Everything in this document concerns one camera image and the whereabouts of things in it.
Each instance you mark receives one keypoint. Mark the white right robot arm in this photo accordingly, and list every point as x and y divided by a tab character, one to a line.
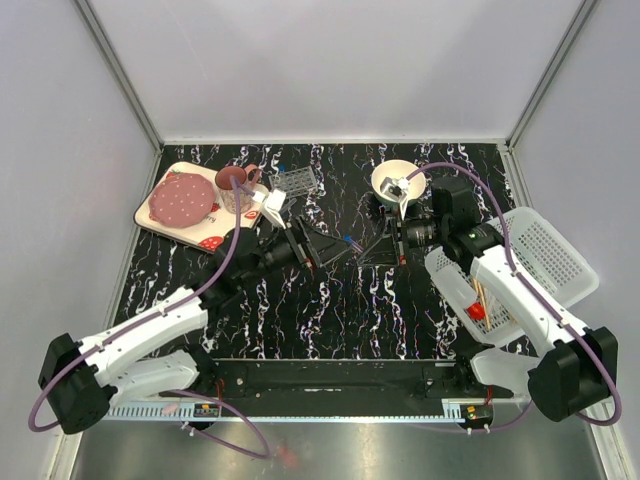
487	272

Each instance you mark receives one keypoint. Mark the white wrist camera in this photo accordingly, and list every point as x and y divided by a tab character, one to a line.
270	205
396	192

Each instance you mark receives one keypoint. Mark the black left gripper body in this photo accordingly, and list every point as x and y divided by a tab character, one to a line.
303	251

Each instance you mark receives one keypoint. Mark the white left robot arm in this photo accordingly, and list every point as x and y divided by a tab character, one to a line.
81	380

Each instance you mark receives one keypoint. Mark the cream green bowl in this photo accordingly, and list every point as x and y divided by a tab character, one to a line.
387	175

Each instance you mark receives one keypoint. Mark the white plastic basket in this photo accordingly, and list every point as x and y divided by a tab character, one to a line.
545	254

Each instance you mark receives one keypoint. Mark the blue cap tube horizontal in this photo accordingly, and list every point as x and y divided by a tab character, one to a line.
353	244

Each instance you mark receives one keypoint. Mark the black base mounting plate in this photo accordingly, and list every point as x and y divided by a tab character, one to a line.
332	388

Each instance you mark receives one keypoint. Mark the pink floral mug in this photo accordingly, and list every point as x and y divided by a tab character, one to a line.
236	186

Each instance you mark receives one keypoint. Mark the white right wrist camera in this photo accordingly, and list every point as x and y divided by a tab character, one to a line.
396	192

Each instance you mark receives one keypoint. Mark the clear test tube rack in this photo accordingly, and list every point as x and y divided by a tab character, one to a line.
298	182

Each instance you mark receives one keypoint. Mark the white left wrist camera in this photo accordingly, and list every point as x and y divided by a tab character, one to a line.
270	205

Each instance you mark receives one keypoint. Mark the wooden test tube clamp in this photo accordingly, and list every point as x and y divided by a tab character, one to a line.
481	295

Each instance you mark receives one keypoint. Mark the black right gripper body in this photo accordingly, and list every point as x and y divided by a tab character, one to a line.
398	225

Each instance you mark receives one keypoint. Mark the white wash bottle red cap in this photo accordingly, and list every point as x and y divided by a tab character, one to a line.
459	292

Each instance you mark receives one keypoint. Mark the pink dotted plate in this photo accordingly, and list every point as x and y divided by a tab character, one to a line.
182	200

